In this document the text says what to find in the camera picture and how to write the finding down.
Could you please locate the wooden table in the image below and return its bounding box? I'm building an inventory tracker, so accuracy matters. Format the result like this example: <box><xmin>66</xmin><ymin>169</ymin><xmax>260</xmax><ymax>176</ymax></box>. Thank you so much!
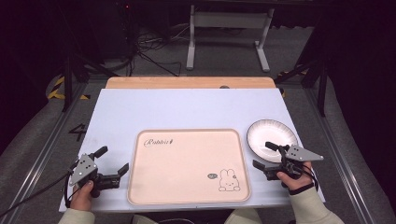
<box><xmin>105</xmin><ymin>76</ymin><xmax>277</xmax><ymax>90</ymax></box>

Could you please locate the pink tray with rabbit print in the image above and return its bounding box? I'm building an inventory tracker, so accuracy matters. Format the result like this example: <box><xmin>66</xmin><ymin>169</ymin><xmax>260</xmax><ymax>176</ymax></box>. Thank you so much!
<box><xmin>126</xmin><ymin>128</ymin><xmax>252</xmax><ymax>206</ymax></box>

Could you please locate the dark computer case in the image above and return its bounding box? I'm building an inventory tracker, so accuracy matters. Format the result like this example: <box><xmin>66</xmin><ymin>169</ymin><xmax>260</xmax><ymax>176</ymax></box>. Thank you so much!
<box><xmin>101</xmin><ymin>0</ymin><xmax>143</xmax><ymax>61</ymax></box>

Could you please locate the person's left leg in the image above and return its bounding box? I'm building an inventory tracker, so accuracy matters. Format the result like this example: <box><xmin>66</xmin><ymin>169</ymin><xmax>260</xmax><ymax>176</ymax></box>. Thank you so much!
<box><xmin>130</xmin><ymin>214</ymin><xmax>161</xmax><ymax>224</ymax></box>

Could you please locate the yellow black floor tape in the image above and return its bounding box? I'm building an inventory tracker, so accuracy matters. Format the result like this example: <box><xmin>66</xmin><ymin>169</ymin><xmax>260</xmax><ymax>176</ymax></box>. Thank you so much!
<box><xmin>46</xmin><ymin>76</ymin><xmax>92</xmax><ymax>102</ymax></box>
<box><xmin>277</xmin><ymin>68</ymin><xmax>309</xmax><ymax>77</ymax></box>

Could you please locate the left hand-held gripper cable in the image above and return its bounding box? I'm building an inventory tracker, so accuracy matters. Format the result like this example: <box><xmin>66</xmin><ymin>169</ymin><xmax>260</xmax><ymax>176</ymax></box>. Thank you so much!
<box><xmin>0</xmin><ymin>159</ymin><xmax>79</xmax><ymax>218</ymax></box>

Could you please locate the white plate with dark rim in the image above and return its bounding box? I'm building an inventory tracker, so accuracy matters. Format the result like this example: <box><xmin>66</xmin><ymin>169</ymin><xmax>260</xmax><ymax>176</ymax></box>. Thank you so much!
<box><xmin>246</xmin><ymin>119</ymin><xmax>300</xmax><ymax>164</ymax></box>

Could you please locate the thin light cable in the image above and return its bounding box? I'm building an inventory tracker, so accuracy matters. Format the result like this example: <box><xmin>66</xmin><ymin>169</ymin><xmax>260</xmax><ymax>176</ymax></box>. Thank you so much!
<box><xmin>157</xmin><ymin>217</ymin><xmax>189</xmax><ymax>224</ymax></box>

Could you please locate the aluminium floor rail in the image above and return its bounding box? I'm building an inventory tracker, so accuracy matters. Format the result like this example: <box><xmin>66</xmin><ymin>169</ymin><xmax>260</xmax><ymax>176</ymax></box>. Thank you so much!
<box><xmin>0</xmin><ymin>81</ymin><xmax>91</xmax><ymax>224</ymax></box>
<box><xmin>302</xmin><ymin>86</ymin><xmax>380</xmax><ymax>224</ymax></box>

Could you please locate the white metal stand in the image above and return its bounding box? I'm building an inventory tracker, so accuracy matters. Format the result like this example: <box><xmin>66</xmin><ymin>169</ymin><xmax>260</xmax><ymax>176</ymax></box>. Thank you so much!
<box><xmin>185</xmin><ymin>4</ymin><xmax>276</xmax><ymax>74</ymax></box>

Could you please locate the black wristband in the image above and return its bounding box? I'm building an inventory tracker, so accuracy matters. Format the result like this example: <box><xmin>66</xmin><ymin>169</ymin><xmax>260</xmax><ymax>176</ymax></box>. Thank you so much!
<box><xmin>288</xmin><ymin>182</ymin><xmax>316</xmax><ymax>197</ymax></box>

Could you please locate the right hand-held gripper cable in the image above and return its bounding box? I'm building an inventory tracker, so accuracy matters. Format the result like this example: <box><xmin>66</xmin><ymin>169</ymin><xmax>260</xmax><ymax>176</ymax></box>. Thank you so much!
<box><xmin>297</xmin><ymin>161</ymin><xmax>320</xmax><ymax>192</ymax></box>

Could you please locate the person's right leg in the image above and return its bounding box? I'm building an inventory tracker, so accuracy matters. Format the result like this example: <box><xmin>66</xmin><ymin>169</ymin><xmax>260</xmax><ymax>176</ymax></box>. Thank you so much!
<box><xmin>223</xmin><ymin>207</ymin><xmax>264</xmax><ymax>224</ymax></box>

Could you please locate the person's leg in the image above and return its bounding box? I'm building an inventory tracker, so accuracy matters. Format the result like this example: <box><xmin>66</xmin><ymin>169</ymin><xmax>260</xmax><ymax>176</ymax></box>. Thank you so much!
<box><xmin>130</xmin><ymin>214</ymin><xmax>161</xmax><ymax>224</ymax></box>
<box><xmin>223</xmin><ymin>207</ymin><xmax>264</xmax><ymax>224</ymax></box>

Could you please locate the person's right hand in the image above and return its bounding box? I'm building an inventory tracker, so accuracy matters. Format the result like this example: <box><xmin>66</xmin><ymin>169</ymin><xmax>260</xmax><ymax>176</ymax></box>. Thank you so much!
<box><xmin>276</xmin><ymin>161</ymin><xmax>314</xmax><ymax>191</ymax></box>

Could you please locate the bundle of black floor cables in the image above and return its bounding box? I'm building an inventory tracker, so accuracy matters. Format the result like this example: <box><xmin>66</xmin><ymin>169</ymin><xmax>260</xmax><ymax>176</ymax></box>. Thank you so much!
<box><xmin>125</xmin><ymin>22</ymin><xmax>191</xmax><ymax>77</ymax></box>

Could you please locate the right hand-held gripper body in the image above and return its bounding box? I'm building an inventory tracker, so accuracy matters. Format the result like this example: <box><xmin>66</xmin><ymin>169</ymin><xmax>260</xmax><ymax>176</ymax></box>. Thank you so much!
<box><xmin>265</xmin><ymin>144</ymin><xmax>325</xmax><ymax>181</ymax></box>

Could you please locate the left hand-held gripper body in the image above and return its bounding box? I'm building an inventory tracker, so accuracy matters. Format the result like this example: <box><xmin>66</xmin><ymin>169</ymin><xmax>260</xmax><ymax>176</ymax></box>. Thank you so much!
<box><xmin>68</xmin><ymin>152</ymin><xmax>121</xmax><ymax>199</ymax></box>

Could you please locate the white table board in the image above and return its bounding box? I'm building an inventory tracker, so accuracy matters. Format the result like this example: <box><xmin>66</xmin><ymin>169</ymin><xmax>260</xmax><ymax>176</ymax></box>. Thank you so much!
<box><xmin>58</xmin><ymin>88</ymin><xmax>327</xmax><ymax>214</ymax></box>

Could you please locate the black tripod stand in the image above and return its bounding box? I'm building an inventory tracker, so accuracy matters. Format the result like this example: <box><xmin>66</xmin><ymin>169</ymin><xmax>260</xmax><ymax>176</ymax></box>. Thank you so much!
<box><xmin>60</xmin><ymin>50</ymin><xmax>120</xmax><ymax>113</ymax></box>
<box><xmin>274</xmin><ymin>57</ymin><xmax>331</xmax><ymax>118</ymax></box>

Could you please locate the person's left hand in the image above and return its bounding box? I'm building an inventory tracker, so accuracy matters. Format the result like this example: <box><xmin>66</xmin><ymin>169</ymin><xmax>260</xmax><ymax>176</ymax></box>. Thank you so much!
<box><xmin>69</xmin><ymin>180</ymin><xmax>94</xmax><ymax>213</ymax></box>

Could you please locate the hand-held gripper cable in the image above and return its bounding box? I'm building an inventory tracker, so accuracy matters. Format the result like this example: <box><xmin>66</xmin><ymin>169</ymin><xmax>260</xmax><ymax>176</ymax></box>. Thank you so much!
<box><xmin>297</xmin><ymin>161</ymin><xmax>320</xmax><ymax>192</ymax></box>
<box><xmin>0</xmin><ymin>159</ymin><xmax>79</xmax><ymax>218</ymax></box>

